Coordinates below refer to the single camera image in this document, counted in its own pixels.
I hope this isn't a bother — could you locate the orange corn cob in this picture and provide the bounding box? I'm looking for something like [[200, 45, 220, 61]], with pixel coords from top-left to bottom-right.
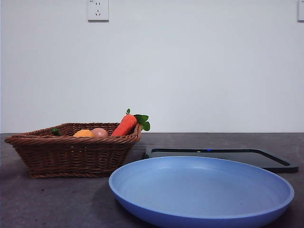
[[73, 129, 95, 138]]

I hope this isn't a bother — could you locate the brown egg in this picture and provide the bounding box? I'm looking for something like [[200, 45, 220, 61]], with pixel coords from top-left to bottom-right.
[[91, 127, 109, 138]]

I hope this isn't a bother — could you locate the white wall socket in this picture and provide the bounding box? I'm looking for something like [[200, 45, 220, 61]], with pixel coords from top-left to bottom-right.
[[87, 0, 110, 23]]

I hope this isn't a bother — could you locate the white wall plate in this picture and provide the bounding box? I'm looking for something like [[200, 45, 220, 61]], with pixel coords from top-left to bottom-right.
[[297, 0, 304, 23]]

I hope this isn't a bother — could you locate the black rectangular tray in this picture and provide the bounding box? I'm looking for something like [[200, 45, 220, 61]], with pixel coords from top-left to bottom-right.
[[143, 148, 299, 173]]

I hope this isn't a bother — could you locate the blue plate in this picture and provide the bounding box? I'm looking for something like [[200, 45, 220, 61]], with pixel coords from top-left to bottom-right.
[[108, 156, 295, 228]]

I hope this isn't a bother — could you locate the orange carrot with green leaves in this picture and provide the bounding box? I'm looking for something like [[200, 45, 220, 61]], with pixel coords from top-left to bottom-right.
[[111, 108, 151, 137]]

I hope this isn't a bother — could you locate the brown wicker basket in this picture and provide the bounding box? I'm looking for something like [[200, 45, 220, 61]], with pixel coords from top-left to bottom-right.
[[4, 122, 143, 179]]

